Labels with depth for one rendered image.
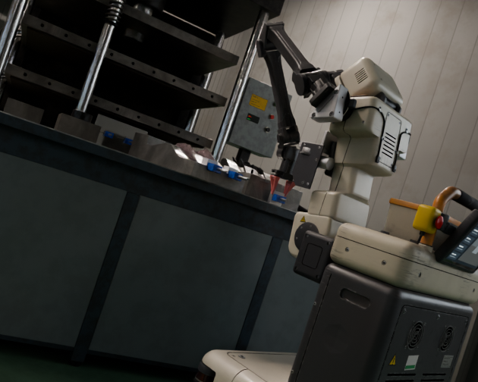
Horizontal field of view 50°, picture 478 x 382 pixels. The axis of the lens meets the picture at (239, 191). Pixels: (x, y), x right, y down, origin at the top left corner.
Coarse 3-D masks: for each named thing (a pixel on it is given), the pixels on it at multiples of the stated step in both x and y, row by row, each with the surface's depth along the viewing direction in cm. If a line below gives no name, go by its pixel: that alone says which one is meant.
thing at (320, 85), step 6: (318, 84) 169; (324, 84) 167; (330, 84) 164; (312, 90) 171; (318, 90) 168; (324, 90) 163; (330, 90) 164; (318, 96) 165; (324, 96) 166; (312, 102) 166; (318, 102) 167
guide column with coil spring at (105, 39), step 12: (120, 0) 253; (108, 12) 253; (108, 24) 253; (108, 36) 253; (96, 48) 253; (96, 60) 252; (96, 72) 253; (84, 84) 253; (84, 96) 252; (84, 108) 253
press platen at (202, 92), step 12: (24, 24) 244; (36, 24) 244; (48, 24) 246; (24, 36) 277; (60, 36) 249; (72, 36) 251; (84, 48) 254; (120, 60) 261; (132, 60) 264; (144, 72) 267; (156, 72) 269; (168, 84) 275; (180, 84) 275; (192, 84) 277; (204, 96) 281; (216, 96) 284
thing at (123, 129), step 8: (96, 120) 259; (104, 120) 261; (112, 120) 262; (104, 128) 261; (112, 128) 263; (120, 128) 264; (128, 128) 266; (136, 128) 267; (104, 136) 262; (120, 136) 265; (128, 136) 266; (104, 144) 262; (112, 144) 264; (120, 144) 265; (128, 152) 267
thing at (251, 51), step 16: (16, 0) 234; (32, 0) 297; (16, 16) 234; (16, 32) 237; (256, 32) 281; (0, 48) 234; (16, 48) 297; (0, 64) 234; (0, 80) 296; (208, 80) 344; (240, 80) 281; (0, 96) 297; (240, 96) 282; (192, 112) 343; (192, 128) 344; (224, 128) 281; (224, 144) 281
